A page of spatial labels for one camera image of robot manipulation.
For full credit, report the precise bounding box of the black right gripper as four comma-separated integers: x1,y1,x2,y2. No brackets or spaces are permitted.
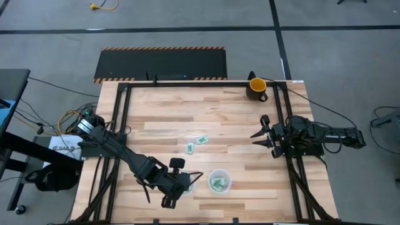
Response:
249,114,290,159

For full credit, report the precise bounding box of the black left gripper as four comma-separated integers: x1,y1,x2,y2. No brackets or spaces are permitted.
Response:
154,170,192,209

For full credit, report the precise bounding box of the left clear plastic cup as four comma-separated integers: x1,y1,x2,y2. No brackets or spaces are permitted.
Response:
182,171,201,197

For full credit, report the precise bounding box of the clear plastic cup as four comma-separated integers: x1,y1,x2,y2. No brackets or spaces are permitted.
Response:
207,169,233,194
182,171,201,197

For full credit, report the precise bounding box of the brown mug yellow inside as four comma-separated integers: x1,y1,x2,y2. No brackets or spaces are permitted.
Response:
246,77,269,103

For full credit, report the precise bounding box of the right clear plastic cup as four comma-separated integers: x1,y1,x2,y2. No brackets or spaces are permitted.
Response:
207,169,233,194

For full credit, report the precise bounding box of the black power box green light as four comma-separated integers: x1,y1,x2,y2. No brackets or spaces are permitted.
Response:
74,106,94,117

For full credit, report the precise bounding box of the white printed paper sheet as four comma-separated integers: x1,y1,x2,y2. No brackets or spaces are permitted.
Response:
42,134,84,169

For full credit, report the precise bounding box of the black bag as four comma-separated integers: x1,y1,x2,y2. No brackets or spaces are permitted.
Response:
24,164,81,193

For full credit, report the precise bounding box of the black hazard-striped floor mat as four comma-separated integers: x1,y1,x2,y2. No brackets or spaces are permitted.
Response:
93,46,228,84

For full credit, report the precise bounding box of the grey stand foot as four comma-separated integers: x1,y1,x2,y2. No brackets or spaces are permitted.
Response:
370,109,400,128

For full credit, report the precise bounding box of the blue board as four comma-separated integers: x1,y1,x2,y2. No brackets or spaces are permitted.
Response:
0,99,8,128

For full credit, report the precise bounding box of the black equipment cart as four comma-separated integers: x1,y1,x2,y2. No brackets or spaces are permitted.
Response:
0,68,84,216

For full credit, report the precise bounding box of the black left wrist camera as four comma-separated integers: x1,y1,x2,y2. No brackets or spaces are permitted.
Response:
169,157,186,176

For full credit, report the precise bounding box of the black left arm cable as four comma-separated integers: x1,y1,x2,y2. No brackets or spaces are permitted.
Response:
136,170,205,204

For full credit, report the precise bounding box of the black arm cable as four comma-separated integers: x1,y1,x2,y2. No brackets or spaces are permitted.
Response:
136,170,205,204
259,77,358,129

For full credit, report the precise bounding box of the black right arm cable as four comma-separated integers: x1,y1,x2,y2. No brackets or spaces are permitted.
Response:
259,77,358,129

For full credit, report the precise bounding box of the yellow cable loop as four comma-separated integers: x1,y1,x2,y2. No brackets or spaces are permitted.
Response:
57,109,83,134

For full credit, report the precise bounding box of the long black floor cable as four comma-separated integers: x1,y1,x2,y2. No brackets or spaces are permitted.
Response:
27,76,101,98

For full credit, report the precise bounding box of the yellow extension cord plug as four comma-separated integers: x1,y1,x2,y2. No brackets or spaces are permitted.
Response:
89,0,119,11

